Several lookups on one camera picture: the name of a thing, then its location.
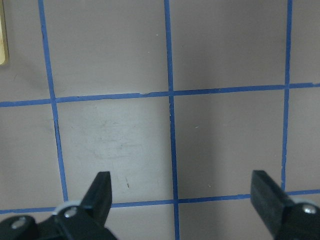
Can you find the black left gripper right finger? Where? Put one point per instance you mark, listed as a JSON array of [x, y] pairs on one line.
[[285, 217]]

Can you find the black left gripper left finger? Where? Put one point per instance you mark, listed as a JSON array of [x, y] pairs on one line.
[[84, 220]]

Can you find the wooden mug rack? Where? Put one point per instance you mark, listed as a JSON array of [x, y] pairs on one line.
[[4, 51]]

